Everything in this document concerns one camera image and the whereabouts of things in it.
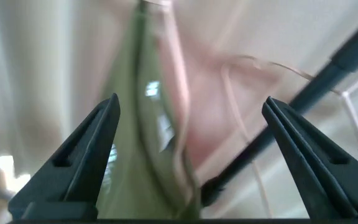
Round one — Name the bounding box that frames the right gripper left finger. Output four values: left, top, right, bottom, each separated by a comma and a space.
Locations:
7, 92, 121, 220

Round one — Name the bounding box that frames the green printed shirt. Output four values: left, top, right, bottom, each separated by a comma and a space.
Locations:
96, 0, 202, 219

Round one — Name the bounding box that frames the black clothes rack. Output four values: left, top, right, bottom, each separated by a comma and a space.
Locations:
0, 0, 358, 208

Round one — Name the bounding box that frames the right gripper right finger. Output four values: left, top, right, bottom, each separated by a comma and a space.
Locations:
261, 96, 358, 218

